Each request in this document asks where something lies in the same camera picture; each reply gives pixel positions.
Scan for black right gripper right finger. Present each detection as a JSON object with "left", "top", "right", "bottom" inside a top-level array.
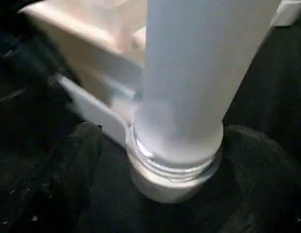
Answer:
[{"left": 225, "top": 124, "right": 301, "bottom": 233}]

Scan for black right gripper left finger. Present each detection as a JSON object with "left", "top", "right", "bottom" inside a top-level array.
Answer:
[{"left": 9, "top": 122, "right": 104, "bottom": 233}]

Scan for white plastic table top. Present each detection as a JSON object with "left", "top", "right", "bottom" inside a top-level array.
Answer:
[{"left": 18, "top": 0, "right": 299, "bottom": 205}]

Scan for white plastic table leg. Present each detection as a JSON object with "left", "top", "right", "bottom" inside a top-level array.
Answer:
[{"left": 130, "top": 0, "right": 285, "bottom": 181}]

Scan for black plastic mat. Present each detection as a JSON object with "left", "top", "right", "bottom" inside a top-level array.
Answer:
[{"left": 0, "top": 0, "right": 301, "bottom": 233}]

